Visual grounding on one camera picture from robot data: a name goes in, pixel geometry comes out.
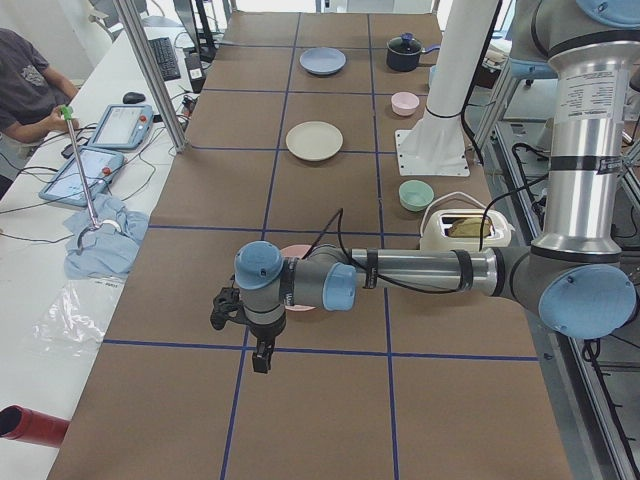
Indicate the black keyboard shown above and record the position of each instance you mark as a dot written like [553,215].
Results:
[165,57]

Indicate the green bowl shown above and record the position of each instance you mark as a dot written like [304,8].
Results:
[415,195]

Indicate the cream toaster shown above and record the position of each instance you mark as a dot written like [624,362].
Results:
[463,228]

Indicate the pink plate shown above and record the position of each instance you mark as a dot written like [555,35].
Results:
[296,251]

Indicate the pink bowl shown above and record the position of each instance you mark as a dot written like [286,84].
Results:
[404,103]

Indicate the clear plastic bag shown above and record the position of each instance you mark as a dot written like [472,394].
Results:
[75,323]

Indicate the black computer mouse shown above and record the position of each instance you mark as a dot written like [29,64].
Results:
[133,98]

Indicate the blue plate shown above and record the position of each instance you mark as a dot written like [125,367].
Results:
[322,61]

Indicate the red tube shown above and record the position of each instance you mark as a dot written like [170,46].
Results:
[29,426]

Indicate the cream plate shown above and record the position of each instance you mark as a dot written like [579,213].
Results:
[314,141]

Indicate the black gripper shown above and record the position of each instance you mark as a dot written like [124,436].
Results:
[265,336]

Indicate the dark blue pot with lid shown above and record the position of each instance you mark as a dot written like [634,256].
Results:
[404,52]

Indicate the blue cloth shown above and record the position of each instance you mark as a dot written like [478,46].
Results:
[106,252]

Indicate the aluminium frame post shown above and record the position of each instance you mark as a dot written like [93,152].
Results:
[132,23]

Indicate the seated person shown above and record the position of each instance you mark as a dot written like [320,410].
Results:
[32,95]

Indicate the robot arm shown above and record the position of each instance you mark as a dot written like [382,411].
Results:
[569,276]

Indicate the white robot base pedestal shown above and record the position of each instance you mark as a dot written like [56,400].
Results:
[435,146]

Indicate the upper teach pendant tablet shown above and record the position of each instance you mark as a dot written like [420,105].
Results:
[122,126]

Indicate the light blue cup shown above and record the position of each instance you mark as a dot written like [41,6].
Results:
[432,76]

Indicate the grabber reacher stick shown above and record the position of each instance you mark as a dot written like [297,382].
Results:
[95,224]

